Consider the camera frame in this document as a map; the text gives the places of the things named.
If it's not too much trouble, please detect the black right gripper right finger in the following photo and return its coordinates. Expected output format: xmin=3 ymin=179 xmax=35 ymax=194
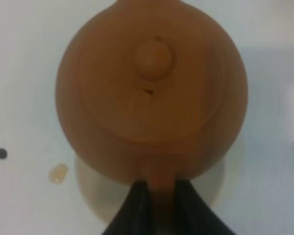
xmin=171 ymin=179 xmax=235 ymax=235

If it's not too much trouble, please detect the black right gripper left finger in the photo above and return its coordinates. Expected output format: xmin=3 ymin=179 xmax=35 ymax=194
xmin=102 ymin=181 xmax=152 ymax=235

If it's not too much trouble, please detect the brown clay teapot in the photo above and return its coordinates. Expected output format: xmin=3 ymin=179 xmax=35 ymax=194
xmin=55 ymin=0 xmax=249 ymax=196

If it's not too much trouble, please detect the cream round teapot coaster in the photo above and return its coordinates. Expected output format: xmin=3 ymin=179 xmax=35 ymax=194
xmin=74 ymin=157 xmax=225 ymax=224

